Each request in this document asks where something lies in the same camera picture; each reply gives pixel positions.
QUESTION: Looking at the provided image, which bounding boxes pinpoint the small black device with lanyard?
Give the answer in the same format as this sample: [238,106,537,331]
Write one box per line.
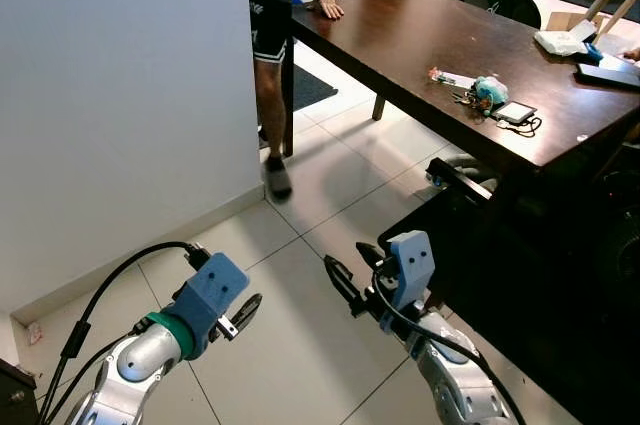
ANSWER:
[488,102,544,138]

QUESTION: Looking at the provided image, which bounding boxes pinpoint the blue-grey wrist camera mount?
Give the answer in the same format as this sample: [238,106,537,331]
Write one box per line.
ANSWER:
[172,252,251,347]
[384,230,437,312]

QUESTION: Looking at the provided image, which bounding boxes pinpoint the keys with teal plush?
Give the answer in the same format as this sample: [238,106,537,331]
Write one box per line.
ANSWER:
[428,67,511,114]

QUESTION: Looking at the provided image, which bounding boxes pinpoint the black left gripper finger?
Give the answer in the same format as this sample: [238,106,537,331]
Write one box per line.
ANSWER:
[231,292,265,335]

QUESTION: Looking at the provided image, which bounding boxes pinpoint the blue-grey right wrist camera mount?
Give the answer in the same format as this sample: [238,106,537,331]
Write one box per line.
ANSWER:
[384,230,437,312]

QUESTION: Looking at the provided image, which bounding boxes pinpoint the dark wooden table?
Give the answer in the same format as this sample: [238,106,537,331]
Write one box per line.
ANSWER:
[283,0,640,208]

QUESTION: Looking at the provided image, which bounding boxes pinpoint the person in black shorts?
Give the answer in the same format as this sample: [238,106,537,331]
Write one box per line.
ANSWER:
[245,0,347,202]

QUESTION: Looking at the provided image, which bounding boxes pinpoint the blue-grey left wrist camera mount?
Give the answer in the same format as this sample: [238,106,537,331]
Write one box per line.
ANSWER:
[172,252,251,347]

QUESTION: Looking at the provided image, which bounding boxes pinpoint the black chair with green trim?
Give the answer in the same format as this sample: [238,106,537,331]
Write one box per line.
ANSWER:
[457,0,542,31]

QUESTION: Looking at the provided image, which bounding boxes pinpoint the small blue object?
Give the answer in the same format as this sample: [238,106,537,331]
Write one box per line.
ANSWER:
[583,41,606,66]

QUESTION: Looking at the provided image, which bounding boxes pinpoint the cardboard box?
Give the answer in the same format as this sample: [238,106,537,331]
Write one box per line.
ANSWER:
[543,10,601,38]

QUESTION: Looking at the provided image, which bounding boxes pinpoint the black machine part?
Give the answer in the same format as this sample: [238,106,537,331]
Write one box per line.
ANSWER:
[425,153,501,204]

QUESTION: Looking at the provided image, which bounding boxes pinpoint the dark floor rug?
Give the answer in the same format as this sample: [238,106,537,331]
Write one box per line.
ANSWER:
[293,65,339,112]

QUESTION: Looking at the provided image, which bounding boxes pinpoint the black tablet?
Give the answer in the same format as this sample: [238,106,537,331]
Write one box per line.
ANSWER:
[575,57,640,92]

